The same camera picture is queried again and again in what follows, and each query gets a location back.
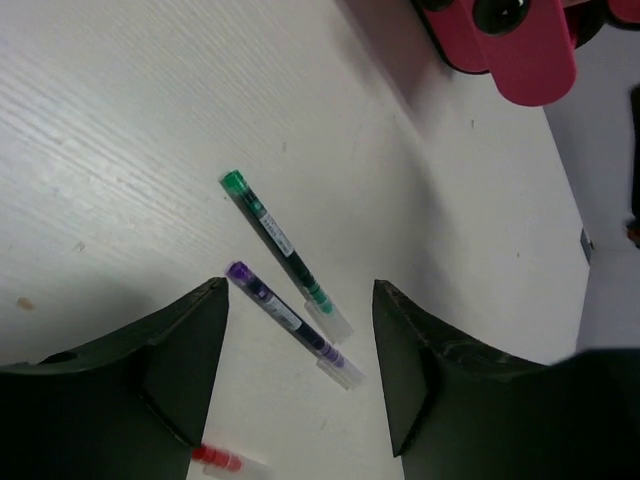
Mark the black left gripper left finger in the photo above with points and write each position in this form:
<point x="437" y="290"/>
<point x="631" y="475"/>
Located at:
<point x="130" y="405"/>

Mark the purple pen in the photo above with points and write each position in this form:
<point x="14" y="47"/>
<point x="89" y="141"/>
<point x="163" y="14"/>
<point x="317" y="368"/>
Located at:
<point x="329" y="359"/>

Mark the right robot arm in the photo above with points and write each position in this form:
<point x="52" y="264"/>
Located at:
<point x="633" y="225"/>

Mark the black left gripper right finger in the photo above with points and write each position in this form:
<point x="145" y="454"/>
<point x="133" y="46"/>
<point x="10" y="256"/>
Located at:
<point x="458" y="408"/>

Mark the black drawer cabinet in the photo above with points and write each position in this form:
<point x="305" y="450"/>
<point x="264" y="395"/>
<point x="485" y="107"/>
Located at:
<point x="586" y="18"/>

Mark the red pen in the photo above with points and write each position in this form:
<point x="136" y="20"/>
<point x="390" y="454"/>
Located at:
<point x="226" y="465"/>

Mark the green pen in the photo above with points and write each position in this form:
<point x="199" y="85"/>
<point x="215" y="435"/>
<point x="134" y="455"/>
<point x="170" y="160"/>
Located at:
<point x="318" y="303"/>

